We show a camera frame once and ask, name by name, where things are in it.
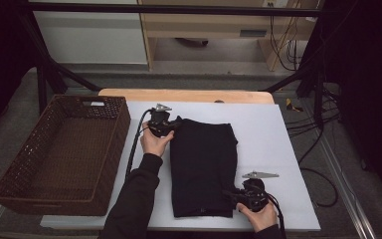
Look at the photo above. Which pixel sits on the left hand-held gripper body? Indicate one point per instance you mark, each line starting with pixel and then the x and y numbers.
pixel 160 124

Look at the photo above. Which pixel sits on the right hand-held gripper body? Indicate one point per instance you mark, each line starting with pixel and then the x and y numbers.
pixel 255 195

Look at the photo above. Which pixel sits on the dark shirt with grey trim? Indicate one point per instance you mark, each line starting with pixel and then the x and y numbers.
pixel 202 166

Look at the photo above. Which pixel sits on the brown wicker basket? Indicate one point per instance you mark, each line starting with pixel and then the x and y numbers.
pixel 63 149

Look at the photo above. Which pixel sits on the person's left hand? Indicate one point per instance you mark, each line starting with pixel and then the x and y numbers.
pixel 155 144

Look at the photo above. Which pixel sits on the person's right hand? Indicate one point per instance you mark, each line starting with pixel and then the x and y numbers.
pixel 262 219

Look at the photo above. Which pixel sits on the dark curved object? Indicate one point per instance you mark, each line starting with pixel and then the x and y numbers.
pixel 192 42

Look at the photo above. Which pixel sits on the yellow and black tape piece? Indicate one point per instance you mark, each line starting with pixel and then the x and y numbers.
pixel 290 104

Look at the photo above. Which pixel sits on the light wooden desk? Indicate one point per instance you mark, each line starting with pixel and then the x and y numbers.
pixel 195 23

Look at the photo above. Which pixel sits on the white cabinet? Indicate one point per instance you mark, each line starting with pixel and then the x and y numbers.
pixel 89 36

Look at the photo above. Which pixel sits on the black curtain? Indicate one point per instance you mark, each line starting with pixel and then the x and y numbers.
pixel 0 49
pixel 368 83

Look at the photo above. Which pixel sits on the black metal frame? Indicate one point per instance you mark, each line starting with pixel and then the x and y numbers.
pixel 179 9

